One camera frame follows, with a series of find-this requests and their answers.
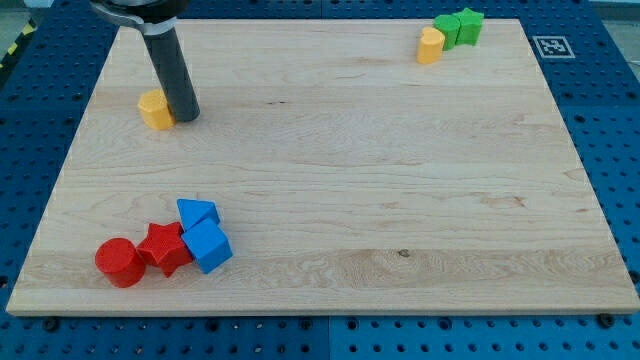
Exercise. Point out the blue triangle block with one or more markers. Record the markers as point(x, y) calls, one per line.
point(192, 212)

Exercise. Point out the green circle block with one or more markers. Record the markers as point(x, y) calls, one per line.
point(449, 26)

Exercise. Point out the yellow heart block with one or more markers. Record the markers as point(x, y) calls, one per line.
point(430, 45)

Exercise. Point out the black board stop bolt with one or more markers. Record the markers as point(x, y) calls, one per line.
point(50, 324)
point(606, 320)

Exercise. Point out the blue cube block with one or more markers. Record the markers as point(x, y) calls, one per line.
point(208, 245)

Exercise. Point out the yellow hexagon block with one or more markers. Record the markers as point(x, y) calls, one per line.
point(155, 111)

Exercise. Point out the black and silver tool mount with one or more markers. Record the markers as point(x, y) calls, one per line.
point(150, 17)

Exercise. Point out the red star block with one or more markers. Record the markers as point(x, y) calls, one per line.
point(164, 248)

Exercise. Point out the black board stop bolt right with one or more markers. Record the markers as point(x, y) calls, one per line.
point(606, 320)

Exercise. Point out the black board stop bolt left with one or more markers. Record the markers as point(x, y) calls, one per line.
point(50, 324)

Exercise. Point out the red cylinder block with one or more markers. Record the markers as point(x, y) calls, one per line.
point(117, 259)

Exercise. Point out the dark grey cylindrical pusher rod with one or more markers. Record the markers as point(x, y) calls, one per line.
point(166, 55)

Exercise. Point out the green star block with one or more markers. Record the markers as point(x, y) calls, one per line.
point(471, 23)

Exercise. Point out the white fiducial marker tag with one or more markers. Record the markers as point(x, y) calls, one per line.
point(553, 47)

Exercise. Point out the light wooden board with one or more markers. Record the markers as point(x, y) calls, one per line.
point(349, 180)

